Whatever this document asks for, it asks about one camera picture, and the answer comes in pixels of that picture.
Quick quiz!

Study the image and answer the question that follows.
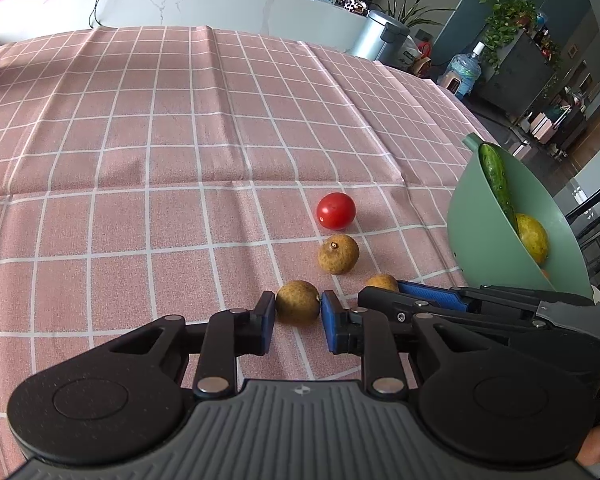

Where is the green colander bowl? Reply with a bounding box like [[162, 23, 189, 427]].
[[446, 133, 592, 299]]

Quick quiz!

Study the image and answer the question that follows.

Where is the brown longan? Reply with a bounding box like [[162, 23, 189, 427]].
[[317, 234, 360, 275], [365, 274, 400, 292], [275, 281, 321, 325]]

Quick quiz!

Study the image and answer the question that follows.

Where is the red cherry tomato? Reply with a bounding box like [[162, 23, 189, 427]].
[[316, 192, 356, 231]]

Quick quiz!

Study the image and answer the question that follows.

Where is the yellow-green pear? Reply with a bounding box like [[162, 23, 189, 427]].
[[516, 214, 550, 266]]

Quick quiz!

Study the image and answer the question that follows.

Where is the green cucumber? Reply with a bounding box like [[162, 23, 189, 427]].
[[478, 143, 518, 232]]

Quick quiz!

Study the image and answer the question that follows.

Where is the pink checkered tablecloth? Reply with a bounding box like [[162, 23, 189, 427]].
[[0, 27, 483, 479]]

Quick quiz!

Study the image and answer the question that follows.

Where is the dark grey cabinet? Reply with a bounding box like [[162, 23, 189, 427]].
[[472, 32, 555, 119]]

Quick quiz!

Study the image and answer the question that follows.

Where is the blue water jug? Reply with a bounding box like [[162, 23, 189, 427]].
[[437, 41, 484, 100]]

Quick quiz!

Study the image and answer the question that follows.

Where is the silver trash bin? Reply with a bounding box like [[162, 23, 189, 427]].
[[349, 11, 410, 64]]

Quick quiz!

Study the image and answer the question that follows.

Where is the hanging green plant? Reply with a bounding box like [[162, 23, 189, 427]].
[[480, 0, 536, 74]]

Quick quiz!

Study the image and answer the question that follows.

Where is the potted leafy plant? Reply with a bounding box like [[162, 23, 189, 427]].
[[370, 0, 454, 28]]

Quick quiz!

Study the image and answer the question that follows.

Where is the white tv cabinet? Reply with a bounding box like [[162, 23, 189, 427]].
[[0, 0, 365, 51]]

